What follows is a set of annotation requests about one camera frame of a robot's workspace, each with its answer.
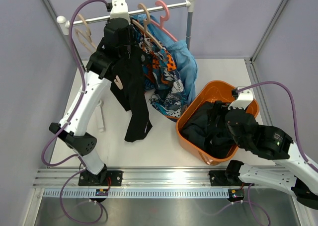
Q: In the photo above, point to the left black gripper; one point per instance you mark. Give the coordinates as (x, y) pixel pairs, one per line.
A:
(131, 42)

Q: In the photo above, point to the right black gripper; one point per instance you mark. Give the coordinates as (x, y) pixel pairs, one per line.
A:
(218, 108)

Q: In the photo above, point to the beige wooden hanger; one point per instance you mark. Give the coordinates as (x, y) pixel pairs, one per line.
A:
(84, 36)
(146, 20)

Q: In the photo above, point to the dark navy shorts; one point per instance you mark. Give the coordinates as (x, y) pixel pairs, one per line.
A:
(195, 131)

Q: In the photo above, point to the pink plastic hanger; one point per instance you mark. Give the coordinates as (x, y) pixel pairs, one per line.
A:
(163, 19)
(118, 82)

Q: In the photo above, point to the black shorts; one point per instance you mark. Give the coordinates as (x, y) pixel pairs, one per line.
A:
(131, 96)

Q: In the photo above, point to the colourful patterned shorts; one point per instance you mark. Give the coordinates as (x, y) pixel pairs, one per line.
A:
(161, 75)

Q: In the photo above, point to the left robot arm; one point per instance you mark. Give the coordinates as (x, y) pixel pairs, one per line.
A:
(105, 64)

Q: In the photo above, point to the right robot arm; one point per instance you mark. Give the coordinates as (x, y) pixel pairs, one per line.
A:
(238, 126)

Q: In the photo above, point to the light blue shorts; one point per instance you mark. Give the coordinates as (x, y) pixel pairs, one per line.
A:
(185, 62)

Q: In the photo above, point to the white clothes rack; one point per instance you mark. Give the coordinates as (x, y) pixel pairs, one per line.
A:
(94, 18)

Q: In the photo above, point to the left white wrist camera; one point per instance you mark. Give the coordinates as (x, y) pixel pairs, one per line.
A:
(119, 10)

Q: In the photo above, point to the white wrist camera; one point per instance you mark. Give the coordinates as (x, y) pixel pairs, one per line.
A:
(119, 10)
(242, 98)

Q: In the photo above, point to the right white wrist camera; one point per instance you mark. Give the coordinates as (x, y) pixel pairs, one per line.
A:
(242, 98)

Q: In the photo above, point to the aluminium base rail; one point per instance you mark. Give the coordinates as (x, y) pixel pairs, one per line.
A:
(132, 177)

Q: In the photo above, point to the white slotted cable duct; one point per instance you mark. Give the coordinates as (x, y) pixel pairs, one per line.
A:
(139, 193)

